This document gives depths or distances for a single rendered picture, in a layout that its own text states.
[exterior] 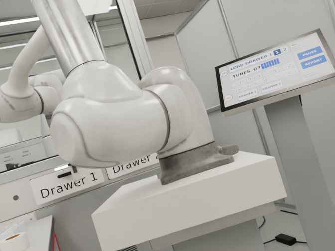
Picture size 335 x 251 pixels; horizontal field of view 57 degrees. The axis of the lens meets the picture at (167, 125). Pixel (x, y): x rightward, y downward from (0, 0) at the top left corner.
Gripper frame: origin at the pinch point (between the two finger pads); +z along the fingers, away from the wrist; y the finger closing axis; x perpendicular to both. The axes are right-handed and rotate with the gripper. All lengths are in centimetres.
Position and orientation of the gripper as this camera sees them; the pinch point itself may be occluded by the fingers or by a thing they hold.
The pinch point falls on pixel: (75, 174)
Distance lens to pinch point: 132.1
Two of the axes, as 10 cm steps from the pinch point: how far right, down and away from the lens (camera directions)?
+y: -3.9, -0.9, 9.2
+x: -8.9, 2.8, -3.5
